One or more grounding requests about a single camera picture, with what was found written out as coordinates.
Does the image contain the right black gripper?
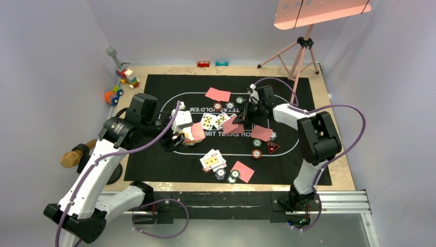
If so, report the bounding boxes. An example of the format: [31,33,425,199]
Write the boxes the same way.
[233,99,265,125]

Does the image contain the green poker chip top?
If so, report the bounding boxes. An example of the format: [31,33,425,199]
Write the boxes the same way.
[235,96,245,104]

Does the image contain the pink playing card box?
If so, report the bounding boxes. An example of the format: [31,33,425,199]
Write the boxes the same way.
[175,122,206,145]

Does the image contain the blue poker chip top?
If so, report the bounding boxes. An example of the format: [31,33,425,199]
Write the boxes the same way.
[226,102,235,109]

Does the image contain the red backed community card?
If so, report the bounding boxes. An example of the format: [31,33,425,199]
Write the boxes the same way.
[222,115,244,134]

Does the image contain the ten of clubs card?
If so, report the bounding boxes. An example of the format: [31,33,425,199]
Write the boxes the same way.
[213,112,229,130]

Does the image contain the red poker chip top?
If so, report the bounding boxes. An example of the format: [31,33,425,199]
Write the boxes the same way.
[213,102,222,112]

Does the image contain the seven of clubs card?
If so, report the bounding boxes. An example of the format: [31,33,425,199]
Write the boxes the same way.
[201,113,216,131]

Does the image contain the red backed card top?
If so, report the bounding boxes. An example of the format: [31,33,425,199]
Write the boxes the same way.
[205,87,231,102]

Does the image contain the red triangular button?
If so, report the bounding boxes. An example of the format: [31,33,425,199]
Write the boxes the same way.
[267,142,281,154]

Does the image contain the face-up playing cards pile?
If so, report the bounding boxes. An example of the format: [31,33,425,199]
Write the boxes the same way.
[199,149,226,171]

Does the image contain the blue poker chip stack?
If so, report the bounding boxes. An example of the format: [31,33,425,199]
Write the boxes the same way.
[215,168,226,180]

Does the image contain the red backed card bottom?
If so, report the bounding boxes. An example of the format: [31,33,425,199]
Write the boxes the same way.
[230,161,255,183]

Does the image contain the green poker chip stack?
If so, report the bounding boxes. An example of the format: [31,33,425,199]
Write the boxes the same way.
[230,170,240,179]

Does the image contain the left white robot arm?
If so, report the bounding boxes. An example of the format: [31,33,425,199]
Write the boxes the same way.
[43,93,193,246]

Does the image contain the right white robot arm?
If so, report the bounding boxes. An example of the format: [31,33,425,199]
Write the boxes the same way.
[233,84,342,210]

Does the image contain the black poker table mat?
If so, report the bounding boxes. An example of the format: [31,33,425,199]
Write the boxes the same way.
[123,74,333,186]

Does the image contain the teal small block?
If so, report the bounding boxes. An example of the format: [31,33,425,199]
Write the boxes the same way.
[215,61,229,66]

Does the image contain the red small block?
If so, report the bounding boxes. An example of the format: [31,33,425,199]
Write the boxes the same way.
[197,60,210,67]

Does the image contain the colourful toy block train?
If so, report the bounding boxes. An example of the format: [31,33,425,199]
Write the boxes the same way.
[116,68,140,89]

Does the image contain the gold microphone on stand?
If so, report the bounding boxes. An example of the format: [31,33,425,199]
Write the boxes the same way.
[60,139,123,185]

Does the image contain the pink music stand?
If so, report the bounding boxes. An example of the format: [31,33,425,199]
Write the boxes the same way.
[257,0,372,92]

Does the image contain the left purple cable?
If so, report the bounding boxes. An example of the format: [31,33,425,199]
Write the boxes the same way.
[54,100,190,247]

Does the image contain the purple cable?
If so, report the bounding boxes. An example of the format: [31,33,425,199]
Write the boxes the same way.
[54,100,190,247]
[253,77,367,233]

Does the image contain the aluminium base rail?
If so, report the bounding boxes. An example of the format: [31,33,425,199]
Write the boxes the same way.
[62,190,380,247]

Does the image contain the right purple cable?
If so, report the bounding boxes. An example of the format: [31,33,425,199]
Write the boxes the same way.
[253,77,367,233]

